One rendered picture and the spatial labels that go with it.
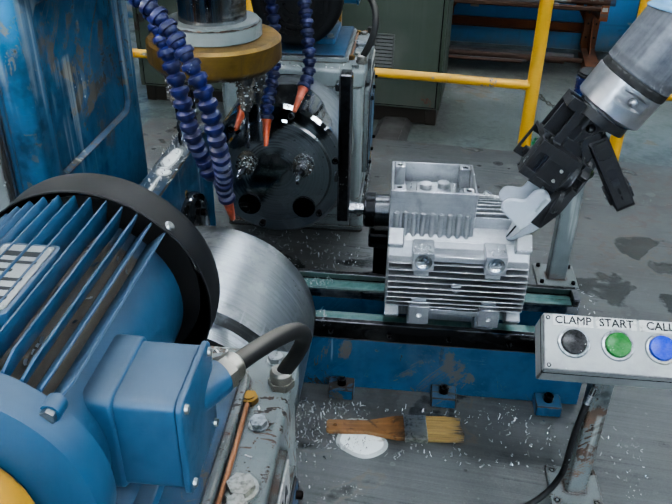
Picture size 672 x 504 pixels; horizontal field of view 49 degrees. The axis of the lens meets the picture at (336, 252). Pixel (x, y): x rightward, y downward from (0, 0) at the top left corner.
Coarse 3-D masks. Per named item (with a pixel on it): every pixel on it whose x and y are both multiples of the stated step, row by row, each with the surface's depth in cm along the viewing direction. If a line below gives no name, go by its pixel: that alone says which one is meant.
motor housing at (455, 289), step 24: (480, 216) 105; (504, 216) 105; (408, 240) 105; (456, 240) 105; (480, 240) 104; (504, 240) 104; (408, 264) 104; (456, 264) 103; (480, 264) 103; (528, 264) 103; (408, 288) 106; (432, 288) 104; (456, 288) 104; (480, 288) 104; (504, 288) 104; (432, 312) 107; (456, 312) 107
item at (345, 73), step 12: (348, 72) 113; (336, 84) 113; (348, 84) 112; (348, 96) 113; (348, 108) 114; (348, 120) 115; (348, 132) 116; (348, 144) 118; (348, 156) 119; (348, 168) 120; (336, 180) 122; (348, 180) 121; (348, 192) 122; (348, 204) 123; (348, 216) 124
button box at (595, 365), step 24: (552, 336) 87; (600, 336) 86; (648, 336) 86; (552, 360) 86; (576, 360) 85; (600, 360) 85; (624, 360) 85; (648, 360) 85; (624, 384) 88; (648, 384) 87
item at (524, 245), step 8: (392, 232) 103; (400, 232) 103; (392, 240) 103; (400, 240) 103; (520, 240) 102; (528, 240) 102; (520, 248) 102; (528, 248) 102; (384, 304) 110; (384, 312) 109; (392, 312) 109; (504, 312) 109; (512, 312) 108; (504, 320) 109; (512, 320) 108
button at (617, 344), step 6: (612, 336) 86; (618, 336) 86; (624, 336) 85; (606, 342) 85; (612, 342) 85; (618, 342) 85; (624, 342) 85; (630, 342) 85; (606, 348) 85; (612, 348) 85; (618, 348) 85; (624, 348) 85; (630, 348) 85; (612, 354) 85; (618, 354) 85; (624, 354) 85
